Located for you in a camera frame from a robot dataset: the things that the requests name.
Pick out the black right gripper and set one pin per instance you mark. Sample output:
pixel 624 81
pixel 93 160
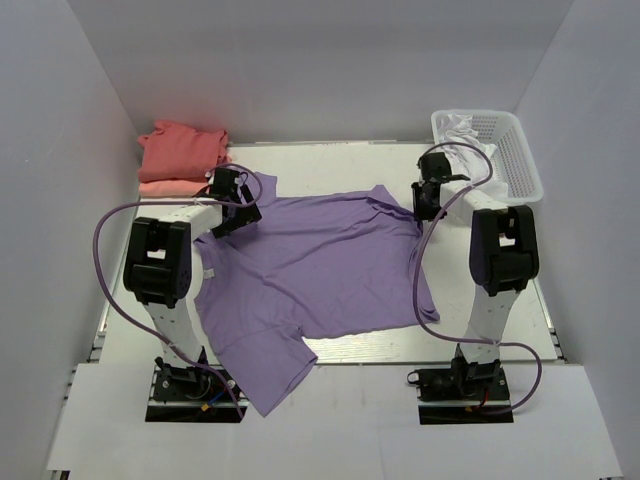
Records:
pixel 426 201

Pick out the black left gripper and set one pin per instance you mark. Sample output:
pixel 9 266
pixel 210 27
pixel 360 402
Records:
pixel 239 218

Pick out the purple t-shirt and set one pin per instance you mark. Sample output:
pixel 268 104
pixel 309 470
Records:
pixel 313 267

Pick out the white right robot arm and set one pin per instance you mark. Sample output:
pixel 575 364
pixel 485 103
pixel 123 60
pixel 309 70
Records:
pixel 503 253

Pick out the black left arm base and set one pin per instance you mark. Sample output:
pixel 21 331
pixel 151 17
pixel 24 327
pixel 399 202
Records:
pixel 189 395

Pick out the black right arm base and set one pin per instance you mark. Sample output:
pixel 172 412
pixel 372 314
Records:
pixel 462 395

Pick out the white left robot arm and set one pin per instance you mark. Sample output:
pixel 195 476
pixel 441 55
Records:
pixel 159 260

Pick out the white crumpled t-shirt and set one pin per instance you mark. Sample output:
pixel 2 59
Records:
pixel 458 128

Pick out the white plastic basket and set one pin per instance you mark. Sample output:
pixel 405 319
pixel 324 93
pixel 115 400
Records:
pixel 513 159

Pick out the folded red t-shirt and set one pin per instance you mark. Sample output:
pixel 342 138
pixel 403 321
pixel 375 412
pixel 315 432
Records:
pixel 173 151

